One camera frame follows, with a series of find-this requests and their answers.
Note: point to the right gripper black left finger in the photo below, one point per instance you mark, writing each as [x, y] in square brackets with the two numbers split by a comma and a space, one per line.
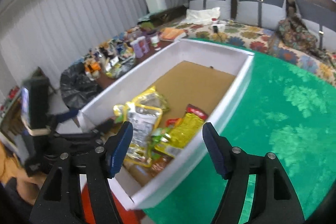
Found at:
[59, 200]

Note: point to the green snack packet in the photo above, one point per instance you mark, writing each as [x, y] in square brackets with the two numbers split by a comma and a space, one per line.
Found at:
[158, 134]

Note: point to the black garbage bag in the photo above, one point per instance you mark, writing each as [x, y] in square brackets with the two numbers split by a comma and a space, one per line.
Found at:
[76, 88]

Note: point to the green patterned tablecloth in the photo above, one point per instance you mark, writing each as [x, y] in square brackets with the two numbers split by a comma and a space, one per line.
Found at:
[285, 110]

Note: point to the silver yellow snack packet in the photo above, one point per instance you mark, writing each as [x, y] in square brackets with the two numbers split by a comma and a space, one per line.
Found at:
[145, 119]

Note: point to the yellow snack packet in box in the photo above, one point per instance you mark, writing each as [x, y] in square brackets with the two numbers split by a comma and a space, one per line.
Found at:
[181, 131]

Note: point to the purple bottle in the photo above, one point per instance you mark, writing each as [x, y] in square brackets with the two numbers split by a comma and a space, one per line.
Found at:
[137, 48]

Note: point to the grey curtain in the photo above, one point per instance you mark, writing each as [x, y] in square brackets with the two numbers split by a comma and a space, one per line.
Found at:
[51, 34]

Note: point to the white foam storage box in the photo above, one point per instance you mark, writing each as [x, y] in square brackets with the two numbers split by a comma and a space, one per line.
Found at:
[210, 76]

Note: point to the orange book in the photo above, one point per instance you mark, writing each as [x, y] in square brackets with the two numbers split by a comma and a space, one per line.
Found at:
[172, 34]

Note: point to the floral bed sheet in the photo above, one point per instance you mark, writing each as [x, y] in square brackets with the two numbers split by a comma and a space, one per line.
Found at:
[110, 55]

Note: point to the dark floral cloth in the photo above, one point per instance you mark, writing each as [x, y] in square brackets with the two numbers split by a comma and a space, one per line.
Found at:
[294, 34]

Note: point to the grey pillow right of centre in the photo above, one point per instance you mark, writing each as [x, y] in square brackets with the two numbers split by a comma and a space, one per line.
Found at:
[319, 21]

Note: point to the white folded pillow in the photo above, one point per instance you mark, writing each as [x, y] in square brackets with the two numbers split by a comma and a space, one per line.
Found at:
[202, 16]

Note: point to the grey pillow with strap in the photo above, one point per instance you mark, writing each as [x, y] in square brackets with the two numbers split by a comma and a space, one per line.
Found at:
[261, 13]

